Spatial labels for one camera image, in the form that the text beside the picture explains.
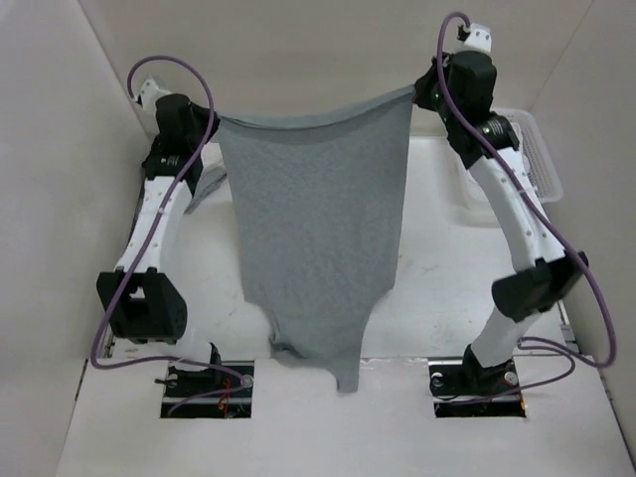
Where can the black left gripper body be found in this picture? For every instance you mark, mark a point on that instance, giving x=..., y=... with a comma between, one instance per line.
x=201, y=118

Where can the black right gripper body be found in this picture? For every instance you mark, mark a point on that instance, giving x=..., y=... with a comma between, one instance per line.
x=448, y=66

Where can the grey tank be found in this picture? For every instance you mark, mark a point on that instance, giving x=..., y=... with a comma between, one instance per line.
x=319, y=204
x=211, y=180

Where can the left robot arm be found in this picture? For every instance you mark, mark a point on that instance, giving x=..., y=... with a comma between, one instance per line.
x=141, y=303

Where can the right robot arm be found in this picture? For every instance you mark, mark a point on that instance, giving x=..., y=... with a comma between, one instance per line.
x=543, y=272

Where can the folded grey tank top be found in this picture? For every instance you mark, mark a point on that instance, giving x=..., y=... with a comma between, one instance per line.
x=211, y=180

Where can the white plastic basket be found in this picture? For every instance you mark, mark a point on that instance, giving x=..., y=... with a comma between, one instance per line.
x=538, y=164

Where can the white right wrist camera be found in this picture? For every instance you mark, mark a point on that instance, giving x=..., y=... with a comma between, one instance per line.
x=475, y=37

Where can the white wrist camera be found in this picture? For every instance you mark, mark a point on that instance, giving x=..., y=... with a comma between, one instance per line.
x=151, y=90
x=475, y=37

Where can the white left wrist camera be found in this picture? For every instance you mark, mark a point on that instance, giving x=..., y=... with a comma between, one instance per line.
x=151, y=90

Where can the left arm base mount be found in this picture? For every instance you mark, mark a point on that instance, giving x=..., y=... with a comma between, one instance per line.
x=207, y=394

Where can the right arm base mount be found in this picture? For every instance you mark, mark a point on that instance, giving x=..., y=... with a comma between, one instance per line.
x=458, y=393

